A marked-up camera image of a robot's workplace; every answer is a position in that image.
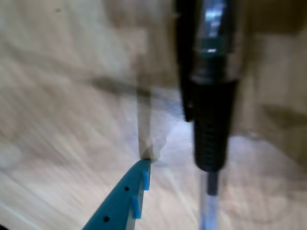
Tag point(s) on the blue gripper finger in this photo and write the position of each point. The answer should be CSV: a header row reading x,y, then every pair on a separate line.
x,y
117,206

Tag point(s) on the capped black gel pen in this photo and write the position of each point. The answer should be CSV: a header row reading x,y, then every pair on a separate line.
x,y
211,124

